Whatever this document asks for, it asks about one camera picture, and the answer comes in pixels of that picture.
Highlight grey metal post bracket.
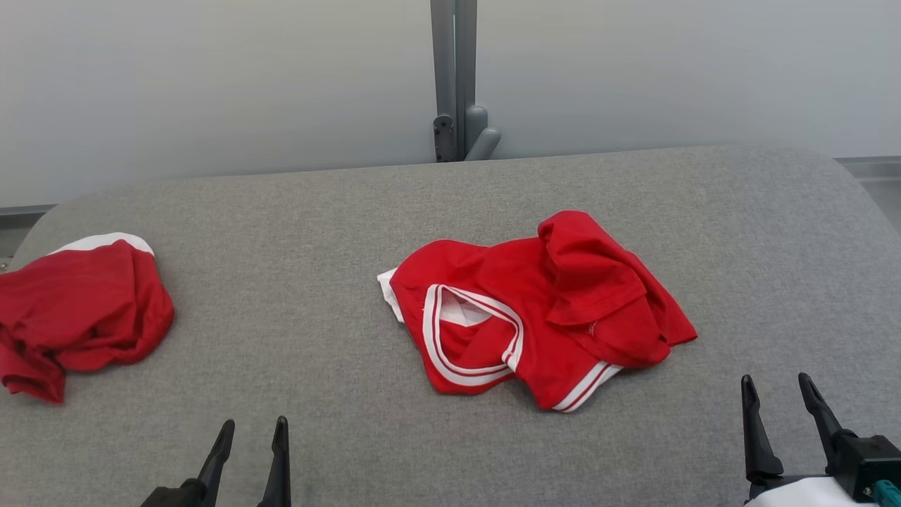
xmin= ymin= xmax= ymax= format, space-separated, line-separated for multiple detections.
xmin=431 ymin=0 xmax=479 ymax=163

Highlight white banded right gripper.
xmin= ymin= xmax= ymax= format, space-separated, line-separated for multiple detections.
xmin=741 ymin=373 xmax=881 ymax=507

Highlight red shorts white stripes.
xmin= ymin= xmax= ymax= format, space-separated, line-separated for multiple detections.
xmin=0 ymin=232 xmax=175 ymax=405

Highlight red Bulls 23 jersey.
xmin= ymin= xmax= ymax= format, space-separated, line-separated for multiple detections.
xmin=378 ymin=210 xmax=698 ymax=413

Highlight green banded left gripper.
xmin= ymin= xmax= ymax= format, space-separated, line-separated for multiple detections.
xmin=141 ymin=415 xmax=291 ymax=507

